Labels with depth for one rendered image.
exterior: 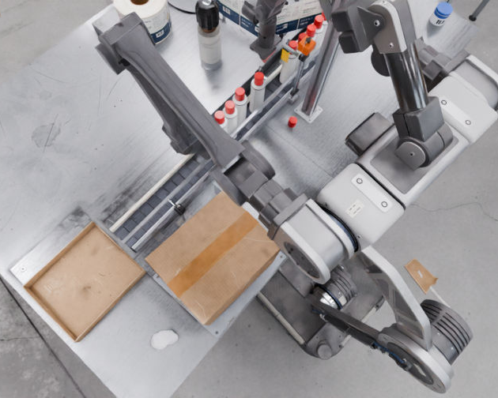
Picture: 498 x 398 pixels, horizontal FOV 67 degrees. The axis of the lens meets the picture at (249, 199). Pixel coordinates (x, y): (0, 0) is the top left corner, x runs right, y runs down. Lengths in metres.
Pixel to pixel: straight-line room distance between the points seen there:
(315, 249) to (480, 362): 1.94
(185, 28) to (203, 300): 1.16
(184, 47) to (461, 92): 1.13
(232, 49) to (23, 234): 1.07
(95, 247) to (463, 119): 1.17
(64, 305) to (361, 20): 1.21
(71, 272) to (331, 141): 1.07
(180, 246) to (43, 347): 1.43
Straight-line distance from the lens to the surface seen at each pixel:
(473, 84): 0.96
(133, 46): 0.78
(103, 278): 1.40
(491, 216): 2.75
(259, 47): 1.39
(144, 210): 1.37
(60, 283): 1.45
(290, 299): 1.94
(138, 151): 1.52
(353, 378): 2.26
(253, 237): 1.06
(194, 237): 1.07
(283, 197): 0.71
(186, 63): 1.65
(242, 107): 1.35
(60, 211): 1.52
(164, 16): 1.67
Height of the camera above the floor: 2.15
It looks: 71 degrees down
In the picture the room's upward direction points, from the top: 7 degrees clockwise
